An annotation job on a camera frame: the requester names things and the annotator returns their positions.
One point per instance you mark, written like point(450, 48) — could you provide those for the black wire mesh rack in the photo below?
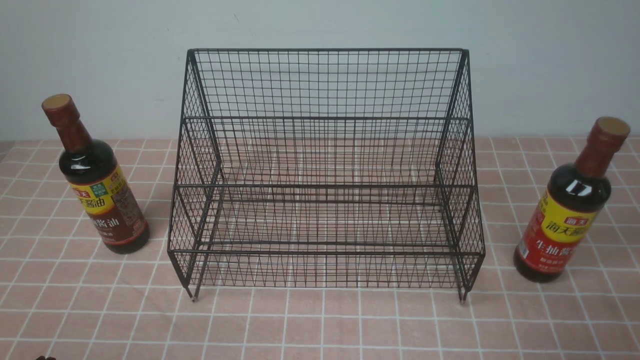
point(326, 168)

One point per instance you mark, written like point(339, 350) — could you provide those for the dark soy sauce bottle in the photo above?
point(91, 169)

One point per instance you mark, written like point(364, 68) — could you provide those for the red label soy sauce bottle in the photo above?
point(575, 194)

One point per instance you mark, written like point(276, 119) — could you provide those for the pink checkered tablecloth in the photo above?
point(65, 296)

